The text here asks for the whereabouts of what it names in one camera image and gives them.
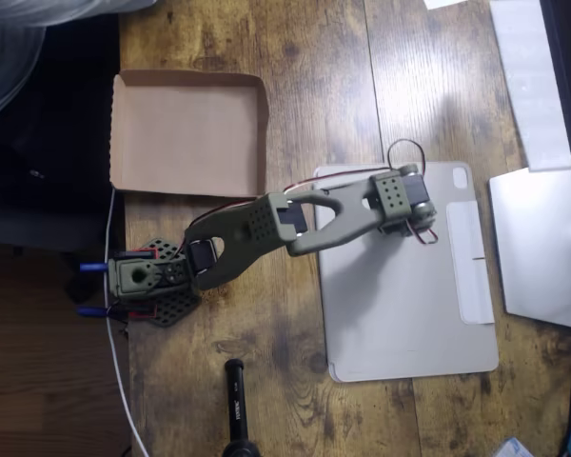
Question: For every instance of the silver monitor stand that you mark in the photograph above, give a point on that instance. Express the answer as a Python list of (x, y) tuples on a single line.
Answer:
[(537, 247)]

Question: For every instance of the tablet in beige cover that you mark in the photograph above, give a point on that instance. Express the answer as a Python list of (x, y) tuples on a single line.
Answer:
[(399, 309)]

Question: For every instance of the white paper sheet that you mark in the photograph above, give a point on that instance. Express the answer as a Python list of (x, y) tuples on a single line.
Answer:
[(440, 3)]

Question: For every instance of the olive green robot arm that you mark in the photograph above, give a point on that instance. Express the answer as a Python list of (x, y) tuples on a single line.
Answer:
[(342, 219)]

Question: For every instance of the black camera stand pole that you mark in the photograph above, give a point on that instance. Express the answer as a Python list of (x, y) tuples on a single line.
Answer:
[(235, 404)]

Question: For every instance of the grey fabric garment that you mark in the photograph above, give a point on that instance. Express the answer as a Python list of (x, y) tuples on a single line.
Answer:
[(9, 47)]

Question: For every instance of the black monitor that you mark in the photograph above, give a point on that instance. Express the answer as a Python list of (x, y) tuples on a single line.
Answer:
[(568, 71)]

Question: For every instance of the white blue packet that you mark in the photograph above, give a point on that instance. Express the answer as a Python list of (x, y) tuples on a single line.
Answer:
[(514, 448)]

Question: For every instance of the white foam sheet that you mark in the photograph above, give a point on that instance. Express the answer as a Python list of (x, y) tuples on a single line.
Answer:
[(528, 71)]

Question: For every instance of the brown cardboard tray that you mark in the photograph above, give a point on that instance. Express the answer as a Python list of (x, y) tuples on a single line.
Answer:
[(185, 138)]

